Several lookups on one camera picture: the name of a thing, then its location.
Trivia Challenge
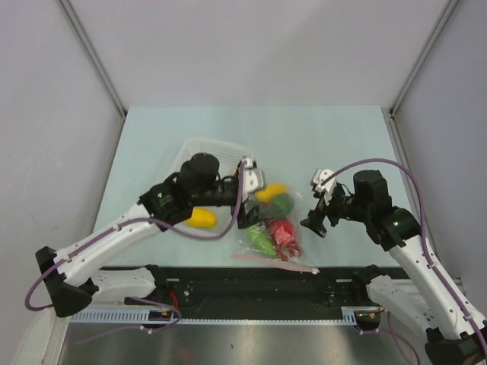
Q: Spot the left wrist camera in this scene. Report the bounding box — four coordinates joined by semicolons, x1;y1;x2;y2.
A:
239;157;266;202

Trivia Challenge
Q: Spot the yellow toy lemon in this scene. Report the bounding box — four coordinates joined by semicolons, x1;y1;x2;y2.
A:
184;208;218;229

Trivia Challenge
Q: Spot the white slotted cable duct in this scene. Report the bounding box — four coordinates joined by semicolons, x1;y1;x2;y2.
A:
70;307;357;326

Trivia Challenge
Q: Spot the yellow toy mango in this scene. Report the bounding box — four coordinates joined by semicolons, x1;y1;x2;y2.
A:
255;183;288;203

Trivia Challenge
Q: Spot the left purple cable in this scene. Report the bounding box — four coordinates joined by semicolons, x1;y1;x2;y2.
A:
24;161;247;312

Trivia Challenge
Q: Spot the clear zip top bag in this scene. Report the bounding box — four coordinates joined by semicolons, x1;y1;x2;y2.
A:
231;182;320;275

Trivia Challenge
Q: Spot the right aluminium frame post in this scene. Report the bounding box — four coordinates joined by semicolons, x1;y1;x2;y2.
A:
387;0;461;115

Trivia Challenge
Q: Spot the red toy apple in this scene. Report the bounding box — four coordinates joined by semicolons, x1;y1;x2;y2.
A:
269;220;296;237

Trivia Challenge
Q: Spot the white plastic basket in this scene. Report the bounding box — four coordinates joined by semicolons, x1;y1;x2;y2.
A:
169;136;256;229

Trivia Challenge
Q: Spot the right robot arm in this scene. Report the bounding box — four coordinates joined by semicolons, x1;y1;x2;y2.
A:
301;169;486;364

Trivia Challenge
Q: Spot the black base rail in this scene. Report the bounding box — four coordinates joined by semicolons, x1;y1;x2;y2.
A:
121;265;415;322

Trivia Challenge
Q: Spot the left aluminium frame post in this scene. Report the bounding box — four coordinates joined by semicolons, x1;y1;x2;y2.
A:
56;0;126;117

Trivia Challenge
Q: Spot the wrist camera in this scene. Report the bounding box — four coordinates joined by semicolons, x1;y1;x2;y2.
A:
310;169;336;205
239;157;266;202

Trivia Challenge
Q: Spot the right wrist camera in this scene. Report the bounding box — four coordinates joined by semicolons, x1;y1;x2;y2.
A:
310;169;336;205

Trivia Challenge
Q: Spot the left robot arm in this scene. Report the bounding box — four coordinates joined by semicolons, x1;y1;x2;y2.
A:
35;153;266;318

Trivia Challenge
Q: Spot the red toy lobster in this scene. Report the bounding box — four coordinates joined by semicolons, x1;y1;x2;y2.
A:
272;238;303;262

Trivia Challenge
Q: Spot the aluminium frame post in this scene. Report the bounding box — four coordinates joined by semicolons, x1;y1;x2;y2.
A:
56;0;126;117
387;0;461;115

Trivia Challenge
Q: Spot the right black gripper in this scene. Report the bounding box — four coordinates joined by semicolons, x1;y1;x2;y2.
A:
301;183;371;237

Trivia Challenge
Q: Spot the light green toy cucumber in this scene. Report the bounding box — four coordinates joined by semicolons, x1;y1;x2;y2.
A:
247;224;277;258

